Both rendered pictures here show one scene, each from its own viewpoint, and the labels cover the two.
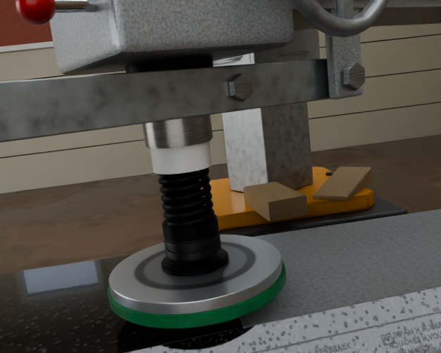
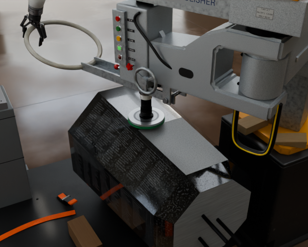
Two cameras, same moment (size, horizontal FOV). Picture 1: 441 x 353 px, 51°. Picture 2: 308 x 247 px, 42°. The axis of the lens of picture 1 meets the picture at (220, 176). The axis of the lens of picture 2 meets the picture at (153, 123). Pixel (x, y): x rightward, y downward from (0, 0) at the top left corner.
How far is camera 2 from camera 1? 210 cm
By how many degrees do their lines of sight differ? 66
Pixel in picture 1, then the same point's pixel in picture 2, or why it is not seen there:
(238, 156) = not seen: hidden behind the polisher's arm
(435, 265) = (172, 151)
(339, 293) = (154, 139)
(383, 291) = (156, 144)
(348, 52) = (166, 95)
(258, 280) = (138, 123)
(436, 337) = (151, 156)
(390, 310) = (152, 146)
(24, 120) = (115, 80)
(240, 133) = not seen: hidden behind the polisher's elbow
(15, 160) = not seen: outside the picture
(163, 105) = (132, 86)
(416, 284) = (161, 148)
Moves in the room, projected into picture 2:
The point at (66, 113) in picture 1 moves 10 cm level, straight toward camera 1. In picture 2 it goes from (120, 81) to (105, 86)
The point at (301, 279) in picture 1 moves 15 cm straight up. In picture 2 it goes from (160, 134) to (161, 111)
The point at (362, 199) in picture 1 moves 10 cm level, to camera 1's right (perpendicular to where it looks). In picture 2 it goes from (278, 148) to (290, 158)
